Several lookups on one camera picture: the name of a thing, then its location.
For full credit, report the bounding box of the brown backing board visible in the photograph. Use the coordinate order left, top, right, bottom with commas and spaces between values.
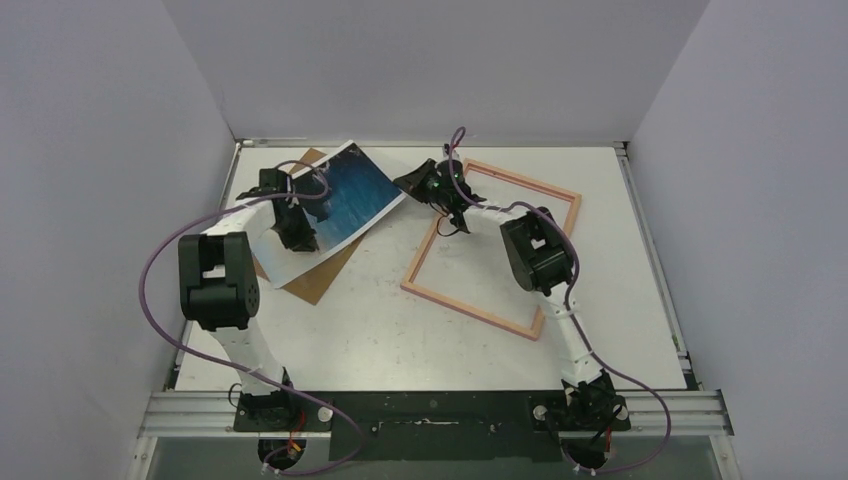
253, 148, 364, 305

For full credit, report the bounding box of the pink wooden photo frame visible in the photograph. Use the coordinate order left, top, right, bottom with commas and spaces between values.
400, 158, 583, 341

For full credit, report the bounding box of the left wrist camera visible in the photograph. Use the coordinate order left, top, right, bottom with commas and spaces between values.
236, 168, 291, 200

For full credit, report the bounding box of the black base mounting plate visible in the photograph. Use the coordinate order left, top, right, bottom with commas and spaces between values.
232, 390, 631, 462

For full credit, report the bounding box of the blue landscape photo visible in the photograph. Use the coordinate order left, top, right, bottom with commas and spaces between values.
254, 140, 403, 288

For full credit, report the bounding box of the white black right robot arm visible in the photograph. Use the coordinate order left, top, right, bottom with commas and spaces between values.
393, 158, 630, 433

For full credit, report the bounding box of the aluminium front rail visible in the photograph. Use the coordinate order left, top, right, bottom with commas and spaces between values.
140, 390, 734, 438

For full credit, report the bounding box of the aluminium table edge rail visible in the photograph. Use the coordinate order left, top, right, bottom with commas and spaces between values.
612, 141, 701, 390

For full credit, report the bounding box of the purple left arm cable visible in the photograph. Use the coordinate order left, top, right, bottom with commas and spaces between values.
137, 159, 367, 477

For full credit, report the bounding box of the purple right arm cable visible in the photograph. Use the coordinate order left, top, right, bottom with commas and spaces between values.
445, 126, 672, 476

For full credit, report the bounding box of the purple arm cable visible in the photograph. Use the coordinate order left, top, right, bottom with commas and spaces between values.
445, 126, 672, 476
137, 159, 367, 477

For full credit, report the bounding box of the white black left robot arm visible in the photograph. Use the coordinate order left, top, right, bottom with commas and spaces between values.
178, 168, 318, 431

